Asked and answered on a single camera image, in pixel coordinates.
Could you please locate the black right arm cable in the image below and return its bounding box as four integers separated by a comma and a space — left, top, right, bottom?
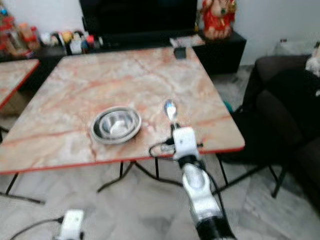
148, 140, 177, 159

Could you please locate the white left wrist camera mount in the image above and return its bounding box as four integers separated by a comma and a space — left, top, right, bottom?
58, 209, 85, 240

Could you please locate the black television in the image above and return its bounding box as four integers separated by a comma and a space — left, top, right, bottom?
79, 0, 201, 37

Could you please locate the red ornament pile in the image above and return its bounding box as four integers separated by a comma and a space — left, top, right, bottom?
0, 5, 42, 57

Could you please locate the translucent plastic bag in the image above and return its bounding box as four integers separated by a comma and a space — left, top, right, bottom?
272, 38, 317, 56

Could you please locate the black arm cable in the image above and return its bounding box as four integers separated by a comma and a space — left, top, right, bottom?
10, 215, 65, 240
148, 140, 177, 159

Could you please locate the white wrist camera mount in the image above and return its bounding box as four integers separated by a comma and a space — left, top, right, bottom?
172, 126, 201, 161
58, 209, 85, 240

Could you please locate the large marble folding table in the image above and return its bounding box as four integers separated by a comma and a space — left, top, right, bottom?
0, 46, 246, 206

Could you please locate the white fluffy item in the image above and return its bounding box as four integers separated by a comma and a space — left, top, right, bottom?
306, 42, 320, 77

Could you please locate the shiny metal spoon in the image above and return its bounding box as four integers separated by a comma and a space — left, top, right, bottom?
163, 99, 180, 130

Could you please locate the red and gold figurine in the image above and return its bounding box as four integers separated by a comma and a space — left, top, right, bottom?
199, 0, 237, 41

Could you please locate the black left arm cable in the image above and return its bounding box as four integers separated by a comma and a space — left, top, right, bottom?
10, 215, 65, 240

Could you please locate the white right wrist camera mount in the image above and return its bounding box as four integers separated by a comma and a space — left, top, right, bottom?
172, 126, 201, 161

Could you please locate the stainless steel bowl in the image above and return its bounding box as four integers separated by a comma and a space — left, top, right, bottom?
90, 105, 143, 146

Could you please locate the small white bottle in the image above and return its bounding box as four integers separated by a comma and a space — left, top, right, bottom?
70, 37, 83, 55

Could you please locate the small black box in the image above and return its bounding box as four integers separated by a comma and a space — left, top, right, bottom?
173, 46, 188, 60

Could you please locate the marble side table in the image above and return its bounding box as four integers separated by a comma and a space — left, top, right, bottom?
0, 58, 41, 109

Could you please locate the flat printed booklet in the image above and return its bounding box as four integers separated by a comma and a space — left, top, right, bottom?
169, 33, 206, 49

